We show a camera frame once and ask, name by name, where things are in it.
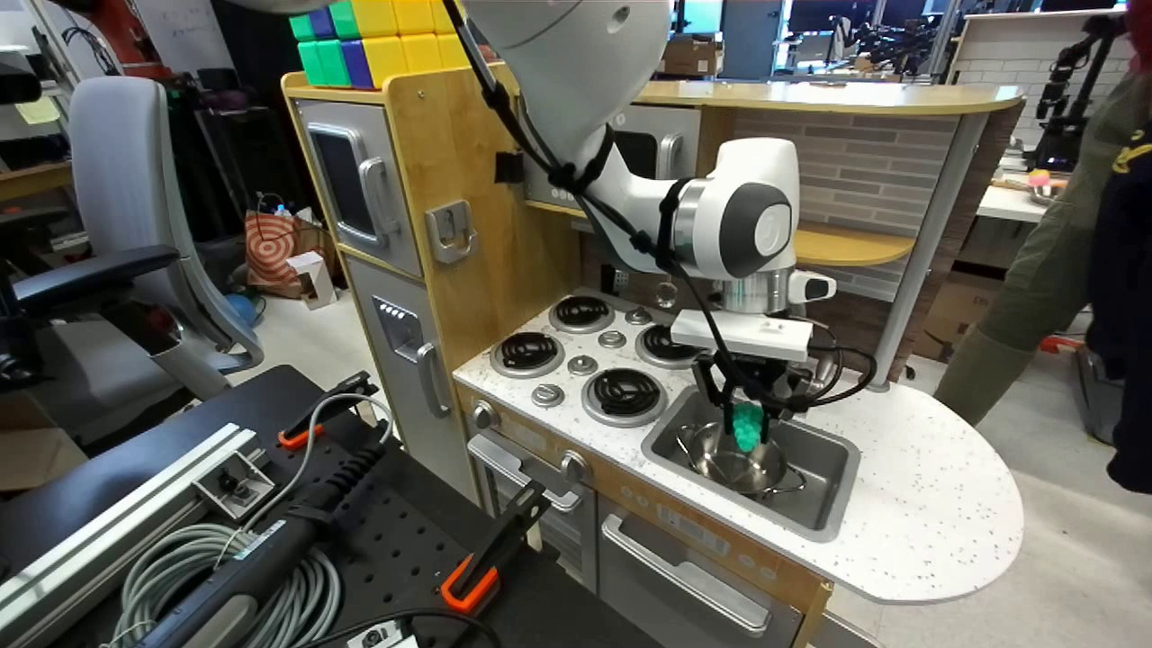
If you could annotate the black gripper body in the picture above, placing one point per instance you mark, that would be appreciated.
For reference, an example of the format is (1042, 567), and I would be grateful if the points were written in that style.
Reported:
(774, 386)

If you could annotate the green toy object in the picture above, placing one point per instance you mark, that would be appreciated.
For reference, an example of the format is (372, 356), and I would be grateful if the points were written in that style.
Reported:
(746, 426)

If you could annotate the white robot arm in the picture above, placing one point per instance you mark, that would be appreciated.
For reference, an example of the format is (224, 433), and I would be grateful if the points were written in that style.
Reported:
(560, 73)

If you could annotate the steel pot in sink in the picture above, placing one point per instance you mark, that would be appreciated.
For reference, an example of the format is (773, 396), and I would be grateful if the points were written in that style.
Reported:
(756, 472)

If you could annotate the toy kitchen playset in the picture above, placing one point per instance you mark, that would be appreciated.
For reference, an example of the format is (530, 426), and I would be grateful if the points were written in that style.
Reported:
(629, 415)

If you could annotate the person in olive clothing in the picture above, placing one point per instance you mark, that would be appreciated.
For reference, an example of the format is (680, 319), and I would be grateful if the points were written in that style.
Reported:
(1088, 248)

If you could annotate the orange black clamp near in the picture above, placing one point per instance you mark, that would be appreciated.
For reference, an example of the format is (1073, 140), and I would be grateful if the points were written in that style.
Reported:
(472, 580)

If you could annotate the orange black clamp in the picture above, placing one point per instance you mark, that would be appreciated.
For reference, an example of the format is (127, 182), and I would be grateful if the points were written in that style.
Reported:
(472, 580)
(310, 421)

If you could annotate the black perforated breadboard table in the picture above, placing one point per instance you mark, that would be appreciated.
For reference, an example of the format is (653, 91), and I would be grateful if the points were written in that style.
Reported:
(272, 517)

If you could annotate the orange black clamp far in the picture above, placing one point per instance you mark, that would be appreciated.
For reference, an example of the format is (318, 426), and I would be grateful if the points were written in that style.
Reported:
(310, 421)

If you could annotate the colourful toy blocks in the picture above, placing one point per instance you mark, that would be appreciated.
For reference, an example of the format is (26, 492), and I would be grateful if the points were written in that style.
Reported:
(356, 45)

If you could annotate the black handheld tool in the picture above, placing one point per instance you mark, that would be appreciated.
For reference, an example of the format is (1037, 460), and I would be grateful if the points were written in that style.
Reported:
(274, 589)

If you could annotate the office chair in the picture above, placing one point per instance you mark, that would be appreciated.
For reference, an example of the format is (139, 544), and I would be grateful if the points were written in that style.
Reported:
(146, 270)

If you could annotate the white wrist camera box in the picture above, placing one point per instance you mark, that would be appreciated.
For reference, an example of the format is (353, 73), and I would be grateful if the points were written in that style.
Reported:
(744, 333)

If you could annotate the aluminium extrusion rail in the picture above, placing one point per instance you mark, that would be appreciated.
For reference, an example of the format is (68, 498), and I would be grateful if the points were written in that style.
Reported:
(82, 570)

